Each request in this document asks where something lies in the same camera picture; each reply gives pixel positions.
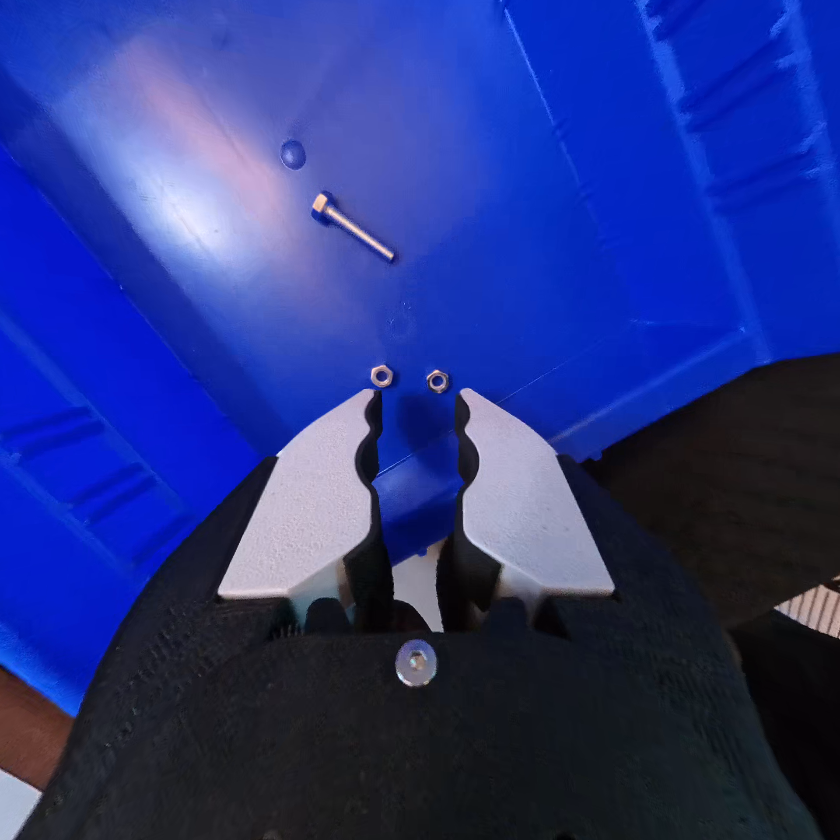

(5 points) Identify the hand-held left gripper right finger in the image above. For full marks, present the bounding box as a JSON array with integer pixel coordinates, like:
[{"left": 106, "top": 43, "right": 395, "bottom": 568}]
[{"left": 440, "top": 389, "right": 615, "bottom": 631}]

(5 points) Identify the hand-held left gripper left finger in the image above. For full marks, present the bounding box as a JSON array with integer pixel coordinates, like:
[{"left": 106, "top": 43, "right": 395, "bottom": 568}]
[{"left": 217, "top": 389, "right": 395, "bottom": 631}]

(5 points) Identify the long thin silver bolt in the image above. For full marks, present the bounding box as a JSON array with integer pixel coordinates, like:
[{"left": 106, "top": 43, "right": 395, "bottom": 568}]
[{"left": 311, "top": 192, "right": 396, "bottom": 263}]

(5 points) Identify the blue plastic bin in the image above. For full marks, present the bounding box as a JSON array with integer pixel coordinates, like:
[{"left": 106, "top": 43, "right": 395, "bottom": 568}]
[{"left": 0, "top": 0, "right": 840, "bottom": 716}]

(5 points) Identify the black round cushion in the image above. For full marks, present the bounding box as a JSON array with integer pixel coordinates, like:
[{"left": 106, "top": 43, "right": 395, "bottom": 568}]
[{"left": 582, "top": 352, "right": 840, "bottom": 631}]

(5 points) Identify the black printed shirt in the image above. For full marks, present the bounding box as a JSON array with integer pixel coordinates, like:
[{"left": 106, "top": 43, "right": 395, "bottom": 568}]
[{"left": 729, "top": 582, "right": 840, "bottom": 821}]

